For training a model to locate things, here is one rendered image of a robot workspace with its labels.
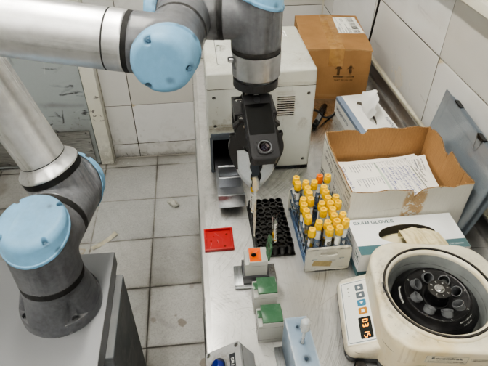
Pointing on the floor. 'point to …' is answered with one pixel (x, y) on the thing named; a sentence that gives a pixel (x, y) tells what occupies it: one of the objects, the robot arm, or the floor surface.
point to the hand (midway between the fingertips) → (255, 183)
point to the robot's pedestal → (123, 331)
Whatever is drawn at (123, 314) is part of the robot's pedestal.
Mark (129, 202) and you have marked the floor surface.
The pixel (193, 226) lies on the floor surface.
